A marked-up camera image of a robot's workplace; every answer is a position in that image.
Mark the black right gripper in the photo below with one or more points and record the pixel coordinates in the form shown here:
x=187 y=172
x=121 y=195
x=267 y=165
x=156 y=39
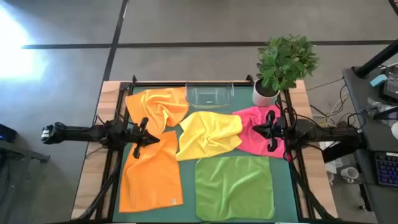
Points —
x=275 y=129

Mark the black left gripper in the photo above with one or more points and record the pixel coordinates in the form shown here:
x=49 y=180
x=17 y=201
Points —
x=141 y=137

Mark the pink microfiber towel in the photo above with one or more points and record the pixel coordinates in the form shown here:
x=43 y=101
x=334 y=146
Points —
x=248 y=146

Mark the orange microfiber towel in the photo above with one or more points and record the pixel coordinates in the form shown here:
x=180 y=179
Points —
x=149 y=105

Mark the orange towel with corner label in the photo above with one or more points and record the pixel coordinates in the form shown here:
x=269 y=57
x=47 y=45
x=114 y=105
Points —
x=149 y=180

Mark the yellow microfiber towel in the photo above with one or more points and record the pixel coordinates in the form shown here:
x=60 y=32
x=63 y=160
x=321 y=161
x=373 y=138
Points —
x=208 y=133

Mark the green microfiber towel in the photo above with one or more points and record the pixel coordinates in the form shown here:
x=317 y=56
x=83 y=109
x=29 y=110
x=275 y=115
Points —
x=233 y=186

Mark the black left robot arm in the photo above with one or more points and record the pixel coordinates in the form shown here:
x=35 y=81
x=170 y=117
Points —
x=77 y=132

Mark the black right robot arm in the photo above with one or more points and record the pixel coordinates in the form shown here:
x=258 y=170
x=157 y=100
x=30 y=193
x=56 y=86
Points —
x=326 y=135

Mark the white plant pot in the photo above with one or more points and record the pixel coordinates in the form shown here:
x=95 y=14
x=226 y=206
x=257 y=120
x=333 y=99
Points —
x=259 y=98

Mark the clear plastic bin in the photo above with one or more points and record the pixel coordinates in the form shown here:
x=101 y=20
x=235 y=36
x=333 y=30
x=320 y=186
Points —
x=210 y=95

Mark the green leafy plant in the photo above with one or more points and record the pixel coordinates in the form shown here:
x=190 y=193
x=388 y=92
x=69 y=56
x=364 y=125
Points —
x=286 y=62

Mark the black flat bar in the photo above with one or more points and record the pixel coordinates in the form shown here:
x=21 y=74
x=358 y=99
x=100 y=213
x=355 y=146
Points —
x=339 y=154

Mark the white mug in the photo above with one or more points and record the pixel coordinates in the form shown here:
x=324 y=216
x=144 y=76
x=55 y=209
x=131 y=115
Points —
x=349 y=174

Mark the dark grey side desk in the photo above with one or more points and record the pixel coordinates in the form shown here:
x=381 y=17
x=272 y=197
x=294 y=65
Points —
x=373 y=146

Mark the clear plastic bag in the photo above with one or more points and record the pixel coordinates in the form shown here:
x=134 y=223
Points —
x=373 y=105

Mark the blue sticky note pad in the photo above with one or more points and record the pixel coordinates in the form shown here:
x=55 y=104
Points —
x=378 y=80

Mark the backlit black keyboard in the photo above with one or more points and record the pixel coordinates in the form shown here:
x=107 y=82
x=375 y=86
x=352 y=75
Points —
x=388 y=169

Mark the grey metal cart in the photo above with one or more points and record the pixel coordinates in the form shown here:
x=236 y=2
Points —
x=18 y=152

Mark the white round object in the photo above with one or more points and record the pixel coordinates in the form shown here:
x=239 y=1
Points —
x=395 y=130

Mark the black round pole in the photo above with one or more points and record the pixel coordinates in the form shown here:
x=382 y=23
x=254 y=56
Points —
x=376 y=59

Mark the black desktop device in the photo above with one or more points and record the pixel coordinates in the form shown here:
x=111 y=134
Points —
x=391 y=87

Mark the black box with blue light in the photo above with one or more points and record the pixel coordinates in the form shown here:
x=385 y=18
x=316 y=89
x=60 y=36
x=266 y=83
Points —
x=7 y=133

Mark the black aluminium table frame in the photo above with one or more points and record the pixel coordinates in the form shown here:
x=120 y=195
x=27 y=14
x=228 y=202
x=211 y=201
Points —
x=109 y=202

